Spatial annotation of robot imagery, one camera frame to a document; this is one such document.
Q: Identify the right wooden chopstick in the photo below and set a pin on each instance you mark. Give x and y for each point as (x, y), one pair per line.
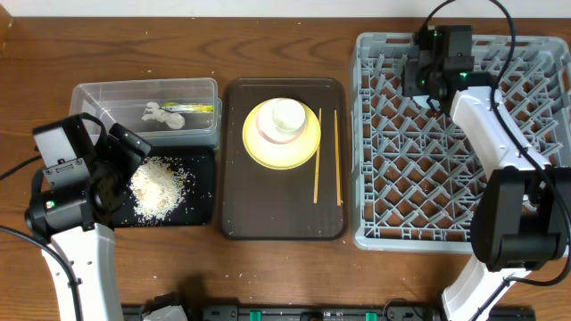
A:
(338, 172)

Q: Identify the small white green cup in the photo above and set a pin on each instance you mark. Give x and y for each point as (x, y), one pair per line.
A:
(288, 116)

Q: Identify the green yellow wrapper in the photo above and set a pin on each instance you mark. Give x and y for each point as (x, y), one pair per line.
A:
(187, 108)

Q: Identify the left wooden chopstick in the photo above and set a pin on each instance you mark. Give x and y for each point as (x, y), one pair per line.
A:
(317, 165)

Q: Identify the pink bowl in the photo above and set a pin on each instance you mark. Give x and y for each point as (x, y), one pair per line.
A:
(267, 128)

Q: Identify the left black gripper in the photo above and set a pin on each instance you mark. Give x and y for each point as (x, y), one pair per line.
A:
(131, 145)

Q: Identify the crumpled white tissue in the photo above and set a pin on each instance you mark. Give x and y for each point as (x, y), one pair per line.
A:
(154, 111)

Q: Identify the grey dishwasher rack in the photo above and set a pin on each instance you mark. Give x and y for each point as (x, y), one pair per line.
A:
(415, 180)

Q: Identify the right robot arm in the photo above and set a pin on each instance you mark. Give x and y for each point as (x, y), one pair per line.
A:
(522, 220)

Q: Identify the cooked rice pile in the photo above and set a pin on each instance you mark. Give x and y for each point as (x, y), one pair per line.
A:
(158, 188)

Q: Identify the light blue bowl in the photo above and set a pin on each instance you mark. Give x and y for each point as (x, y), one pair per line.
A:
(426, 102)

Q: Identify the black waste tray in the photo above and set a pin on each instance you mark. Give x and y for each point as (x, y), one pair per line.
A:
(197, 208)

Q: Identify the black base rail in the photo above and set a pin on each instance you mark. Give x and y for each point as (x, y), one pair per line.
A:
(394, 310)

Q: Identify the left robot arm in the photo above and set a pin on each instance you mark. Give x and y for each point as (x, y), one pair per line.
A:
(71, 208)

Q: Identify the yellow plate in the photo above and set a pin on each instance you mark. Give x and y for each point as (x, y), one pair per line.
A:
(281, 156)

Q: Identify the dark brown serving tray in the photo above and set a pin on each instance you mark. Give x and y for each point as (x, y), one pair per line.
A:
(258, 203)

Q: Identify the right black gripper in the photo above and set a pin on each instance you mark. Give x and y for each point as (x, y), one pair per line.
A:
(411, 86)

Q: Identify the wooden chopstick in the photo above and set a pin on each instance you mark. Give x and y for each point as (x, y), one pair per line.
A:
(317, 165)
(338, 172)

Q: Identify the clear plastic waste bin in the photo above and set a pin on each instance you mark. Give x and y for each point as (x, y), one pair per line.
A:
(124, 102)

